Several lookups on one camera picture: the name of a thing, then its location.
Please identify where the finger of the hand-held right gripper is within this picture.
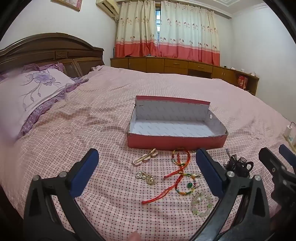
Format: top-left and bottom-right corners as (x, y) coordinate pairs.
(258, 148), (288, 184)
(279, 144), (296, 172)

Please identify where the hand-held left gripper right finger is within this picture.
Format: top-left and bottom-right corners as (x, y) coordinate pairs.
(190, 148), (273, 241)

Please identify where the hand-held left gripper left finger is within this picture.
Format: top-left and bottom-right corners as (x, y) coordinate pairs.
(23, 148), (102, 241)

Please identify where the black feather hair accessory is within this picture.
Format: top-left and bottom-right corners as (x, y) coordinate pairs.
(223, 148), (254, 179)

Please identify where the pale green bead bracelet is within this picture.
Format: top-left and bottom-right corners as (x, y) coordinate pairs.
(191, 191), (214, 218)

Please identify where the red cardboard box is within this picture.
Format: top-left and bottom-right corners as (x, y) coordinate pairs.
(127, 95), (229, 150)

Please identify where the gold hair clip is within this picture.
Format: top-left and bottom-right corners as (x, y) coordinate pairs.
(132, 148), (157, 165)

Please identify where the pink checked bedspread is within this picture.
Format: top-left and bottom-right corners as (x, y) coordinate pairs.
(0, 65), (296, 241)

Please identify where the red gift bag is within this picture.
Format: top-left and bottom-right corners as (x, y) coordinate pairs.
(236, 75), (249, 90)

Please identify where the purple floral pillow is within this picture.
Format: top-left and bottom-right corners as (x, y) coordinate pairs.
(0, 63), (89, 141)

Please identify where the long wooden cabinet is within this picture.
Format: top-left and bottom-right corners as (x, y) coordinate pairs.
(110, 57), (259, 96)

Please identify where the dark wooden headboard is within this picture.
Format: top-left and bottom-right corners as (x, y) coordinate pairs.
(0, 32), (105, 78)

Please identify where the cream and red curtain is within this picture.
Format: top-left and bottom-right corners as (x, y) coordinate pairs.
(114, 0), (160, 58)
(158, 0), (220, 66)

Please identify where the window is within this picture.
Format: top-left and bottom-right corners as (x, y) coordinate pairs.
(155, 9), (162, 44)

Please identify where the white air conditioner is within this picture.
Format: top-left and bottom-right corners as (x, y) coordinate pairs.
(96, 0), (120, 16)

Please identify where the framed wall photo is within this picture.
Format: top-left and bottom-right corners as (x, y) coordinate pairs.
(50, 0), (83, 12)

